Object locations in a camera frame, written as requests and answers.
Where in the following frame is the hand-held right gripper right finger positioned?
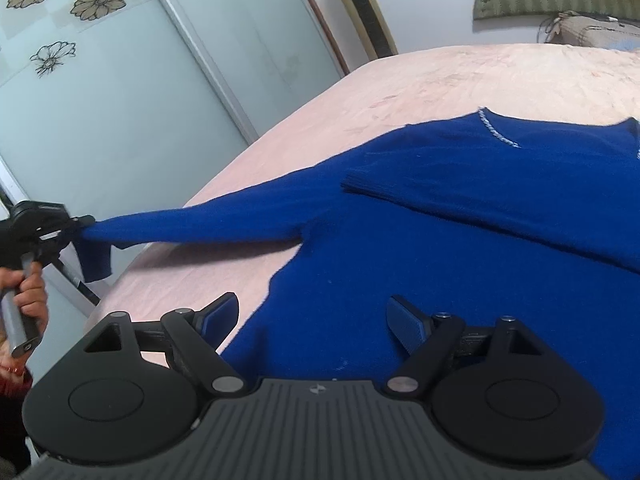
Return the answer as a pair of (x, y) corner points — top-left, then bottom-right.
(385, 295), (547, 401)

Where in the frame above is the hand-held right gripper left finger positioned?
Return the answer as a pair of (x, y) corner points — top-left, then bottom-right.
(82, 291), (249, 400)

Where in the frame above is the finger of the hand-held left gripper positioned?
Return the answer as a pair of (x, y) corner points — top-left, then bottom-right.
(59, 214), (97, 242)

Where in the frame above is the blue knitted sweater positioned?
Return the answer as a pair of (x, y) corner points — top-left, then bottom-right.
(77, 105), (640, 480)

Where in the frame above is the person's left forearm red sleeve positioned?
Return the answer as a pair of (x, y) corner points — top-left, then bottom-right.
(0, 342), (34, 413)

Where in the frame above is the person's left hand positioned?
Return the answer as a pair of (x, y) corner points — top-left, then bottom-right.
(0, 260), (50, 361)

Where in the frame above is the frosted floral wardrobe door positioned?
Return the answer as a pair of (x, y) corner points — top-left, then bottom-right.
(0, 0), (257, 321)
(145, 0), (349, 143)

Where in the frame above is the pink floral bed sheet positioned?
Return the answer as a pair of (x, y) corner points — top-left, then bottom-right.
(87, 42), (640, 358)

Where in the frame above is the brown striped pillow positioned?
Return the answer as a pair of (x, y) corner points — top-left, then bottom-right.
(544, 11), (640, 52)

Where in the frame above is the red-brown wall pipe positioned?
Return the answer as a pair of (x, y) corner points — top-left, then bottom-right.
(286, 0), (352, 77)

